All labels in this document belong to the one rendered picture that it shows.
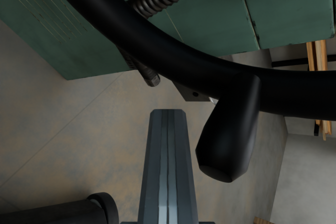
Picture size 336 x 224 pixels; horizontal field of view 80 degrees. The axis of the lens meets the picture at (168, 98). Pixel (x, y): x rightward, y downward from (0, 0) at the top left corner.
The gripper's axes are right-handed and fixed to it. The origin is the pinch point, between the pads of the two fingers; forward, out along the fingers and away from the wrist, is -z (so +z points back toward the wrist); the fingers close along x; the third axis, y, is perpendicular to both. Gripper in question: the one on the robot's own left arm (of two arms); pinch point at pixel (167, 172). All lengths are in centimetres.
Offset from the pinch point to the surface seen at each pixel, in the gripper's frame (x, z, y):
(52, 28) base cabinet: -30, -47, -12
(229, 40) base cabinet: 9.7, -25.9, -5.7
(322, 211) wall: 199, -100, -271
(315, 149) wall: 237, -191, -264
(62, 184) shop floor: -40, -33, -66
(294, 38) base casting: 17.1, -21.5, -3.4
